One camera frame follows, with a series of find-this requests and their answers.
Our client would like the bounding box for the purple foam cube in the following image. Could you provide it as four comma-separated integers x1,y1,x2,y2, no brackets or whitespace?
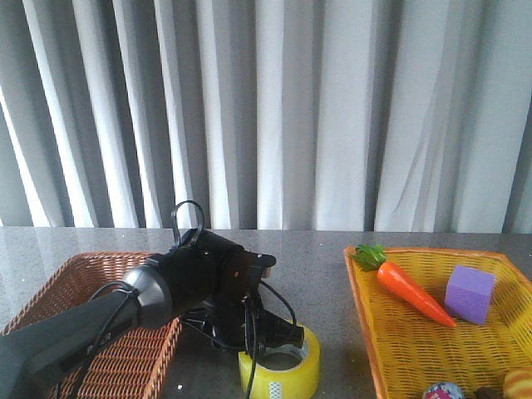
445,265,495,325

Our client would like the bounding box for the brown wicker basket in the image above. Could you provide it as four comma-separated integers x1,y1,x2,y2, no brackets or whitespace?
1,251,183,398

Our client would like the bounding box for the grey pleated curtain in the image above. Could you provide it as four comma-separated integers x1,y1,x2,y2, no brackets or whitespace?
1,1,531,233

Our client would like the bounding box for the orange toy carrot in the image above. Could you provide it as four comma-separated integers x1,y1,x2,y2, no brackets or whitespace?
350,244,456,328

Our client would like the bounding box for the colourful patterned ball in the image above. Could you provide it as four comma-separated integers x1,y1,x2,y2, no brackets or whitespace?
421,382,465,399

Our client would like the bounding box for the golden toy bread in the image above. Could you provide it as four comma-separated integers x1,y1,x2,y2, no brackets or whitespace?
503,366,532,399

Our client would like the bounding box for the dark brown small object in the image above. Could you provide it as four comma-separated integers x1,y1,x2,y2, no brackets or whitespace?
474,387,503,399

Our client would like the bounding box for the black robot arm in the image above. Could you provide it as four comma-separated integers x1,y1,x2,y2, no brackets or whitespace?
1,229,304,398

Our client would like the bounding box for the yellow tape roll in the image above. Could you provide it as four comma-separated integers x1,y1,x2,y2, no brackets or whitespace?
238,327,321,399

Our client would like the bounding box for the yellow wicker basket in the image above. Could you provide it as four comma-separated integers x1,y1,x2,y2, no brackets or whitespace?
344,246,531,398

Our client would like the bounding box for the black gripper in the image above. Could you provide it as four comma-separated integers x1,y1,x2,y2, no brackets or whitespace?
181,290,305,353

